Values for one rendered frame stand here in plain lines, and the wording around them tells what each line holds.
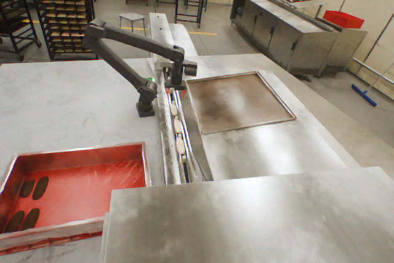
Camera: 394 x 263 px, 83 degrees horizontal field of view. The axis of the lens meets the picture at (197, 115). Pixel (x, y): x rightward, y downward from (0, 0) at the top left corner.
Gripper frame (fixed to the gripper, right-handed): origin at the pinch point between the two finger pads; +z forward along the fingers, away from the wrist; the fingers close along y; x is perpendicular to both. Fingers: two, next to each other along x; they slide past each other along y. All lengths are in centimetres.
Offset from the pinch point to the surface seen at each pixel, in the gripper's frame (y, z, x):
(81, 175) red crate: -41, 11, -40
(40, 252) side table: -48, 11, -67
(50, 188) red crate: -51, 11, -45
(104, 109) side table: -37.5, 11.1, 4.4
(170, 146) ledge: -5.3, 6.8, -30.0
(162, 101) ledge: -6.2, 6.8, 5.9
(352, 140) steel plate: 102, 11, -29
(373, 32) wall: 371, 12, 217
